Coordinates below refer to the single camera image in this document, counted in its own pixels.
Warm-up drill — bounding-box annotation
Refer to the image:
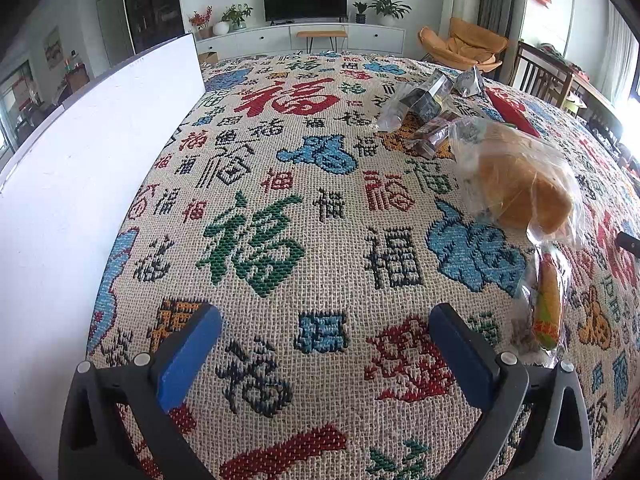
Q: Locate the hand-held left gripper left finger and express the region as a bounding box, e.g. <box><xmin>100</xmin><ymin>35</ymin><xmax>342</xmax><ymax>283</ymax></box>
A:
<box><xmin>59</xmin><ymin>302</ymin><xmax>223</xmax><ymax>480</ymax></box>

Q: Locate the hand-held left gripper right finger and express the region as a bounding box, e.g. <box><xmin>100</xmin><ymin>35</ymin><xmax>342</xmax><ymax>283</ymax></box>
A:
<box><xmin>428</xmin><ymin>302</ymin><xmax>594</xmax><ymax>480</ymax></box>

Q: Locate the bread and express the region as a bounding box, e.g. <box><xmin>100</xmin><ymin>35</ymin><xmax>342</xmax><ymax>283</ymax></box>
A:
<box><xmin>447</xmin><ymin>117</ymin><xmax>591</xmax><ymax>252</ymax></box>

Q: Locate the brown sausage stick packet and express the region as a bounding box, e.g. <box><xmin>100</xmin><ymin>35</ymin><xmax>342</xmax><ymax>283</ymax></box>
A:
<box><xmin>404</xmin><ymin>115</ymin><xmax>463</xmax><ymax>161</ymax></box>

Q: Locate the filled bun in clear packet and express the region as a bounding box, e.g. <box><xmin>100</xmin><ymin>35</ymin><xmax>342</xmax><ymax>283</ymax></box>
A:
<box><xmin>515</xmin><ymin>242</ymin><xmax>573</xmax><ymax>368</ymax></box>

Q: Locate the wooden dining table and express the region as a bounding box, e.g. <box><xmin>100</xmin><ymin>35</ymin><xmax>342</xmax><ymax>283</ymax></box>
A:
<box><xmin>565</xmin><ymin>70</ymin><xmax>626</xmax><ymax>138</ymax></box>

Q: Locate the red snack packet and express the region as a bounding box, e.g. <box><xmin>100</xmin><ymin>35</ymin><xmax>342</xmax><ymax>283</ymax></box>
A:
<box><xmin>484</xmin><ymin>86</ymin><xmax>543</xmax><ymax>139</ymax></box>

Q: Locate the dark wooden chair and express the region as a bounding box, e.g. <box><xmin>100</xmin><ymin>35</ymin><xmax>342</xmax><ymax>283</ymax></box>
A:
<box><xmin>510</xmin><ymin>40</ymin><xmax>573</xmax><ymax>107</ymax></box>

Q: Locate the printed woven blanket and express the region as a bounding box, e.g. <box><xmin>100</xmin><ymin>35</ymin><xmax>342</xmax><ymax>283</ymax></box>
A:
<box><xmin>85</xmin><ymin>51</ymin><xmax>640</xmax><ymax>480</ymax></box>

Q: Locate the white board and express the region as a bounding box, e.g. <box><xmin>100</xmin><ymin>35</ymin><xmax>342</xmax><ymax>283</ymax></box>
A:
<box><xmin>0</xmin><ymin>32</ymin><xmax>207</xmax><ymax>480</ymax></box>

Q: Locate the silver triangular snack packet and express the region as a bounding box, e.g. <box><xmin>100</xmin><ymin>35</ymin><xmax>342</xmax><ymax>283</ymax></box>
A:
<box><xmin>451</xmin><ymin>66</ymin><xmax>488</xmax><ymax>99</ymax></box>

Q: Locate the dark triangular snack packet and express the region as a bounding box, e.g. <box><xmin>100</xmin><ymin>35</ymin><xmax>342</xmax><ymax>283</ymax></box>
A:
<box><xmin>400</xmin><ymin>69</ymin><xmax>453</xmax><ymax>123</ymax></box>

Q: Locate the clear plastic packet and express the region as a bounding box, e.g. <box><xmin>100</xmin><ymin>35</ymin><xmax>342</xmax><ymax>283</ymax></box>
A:
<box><xmin>376</xmin><ymin>81</ymin><xmax>418</xmax><ymax>133</ymax></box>

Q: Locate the orange lounge chair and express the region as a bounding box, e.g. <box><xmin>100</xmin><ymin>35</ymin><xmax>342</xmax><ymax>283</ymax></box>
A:
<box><xmin>418</xmin><ymin>16</ymin><xmax>509</xmax><ymax>73</ymax></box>

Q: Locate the white television cabinet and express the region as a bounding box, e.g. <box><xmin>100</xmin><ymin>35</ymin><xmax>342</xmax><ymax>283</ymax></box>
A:
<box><xmin>192</xmin><ymin>22</ymin><xmax>406</xmax><ymax>63</ymax></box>

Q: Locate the large plant in white pot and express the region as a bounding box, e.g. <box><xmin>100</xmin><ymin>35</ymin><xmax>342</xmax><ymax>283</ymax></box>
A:
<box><xmin>368</xmin><ymin>0</ymin><xmax>412</xmax><ymax>27</ymax></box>

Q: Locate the red flower plant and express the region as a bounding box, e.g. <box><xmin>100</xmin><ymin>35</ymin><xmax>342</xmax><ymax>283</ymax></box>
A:
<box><xmin>188</xmin><ymin>6</ymin><xmax>215</xmax><ymax>40</ymax></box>

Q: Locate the green plant in glass pot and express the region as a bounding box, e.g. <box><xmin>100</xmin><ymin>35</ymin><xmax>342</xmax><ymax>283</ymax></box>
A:
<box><xmin>221</xmin><ymin>3</ymin><xmax>253</xmax><ymax>31</ymax></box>

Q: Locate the small wooden stool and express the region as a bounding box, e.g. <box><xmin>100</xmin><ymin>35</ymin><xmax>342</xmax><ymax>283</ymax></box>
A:
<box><xmin>296</xmin><ymin>30</ymin><xmax>348</xmax><ymax>54</ymax></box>

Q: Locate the dark glass cabinet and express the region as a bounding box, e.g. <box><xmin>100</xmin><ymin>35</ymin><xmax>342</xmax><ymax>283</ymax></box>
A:
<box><xmin>120</xmin><ymin>0</ymin><xmax>185</xmax><ymax>55</ymax></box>

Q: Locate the black television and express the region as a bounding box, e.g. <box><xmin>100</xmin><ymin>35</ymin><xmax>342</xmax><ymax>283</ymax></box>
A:
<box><xmin>262</xmin><ymin>0</ymin><xmax>349</xmax><ymax>25</ymax></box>

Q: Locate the framed wall picture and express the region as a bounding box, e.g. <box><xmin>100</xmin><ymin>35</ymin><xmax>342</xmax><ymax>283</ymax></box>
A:
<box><xmin>45</xmin><ymin>27</ymin><xmax>64</xmax><ymax>70</ymax></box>

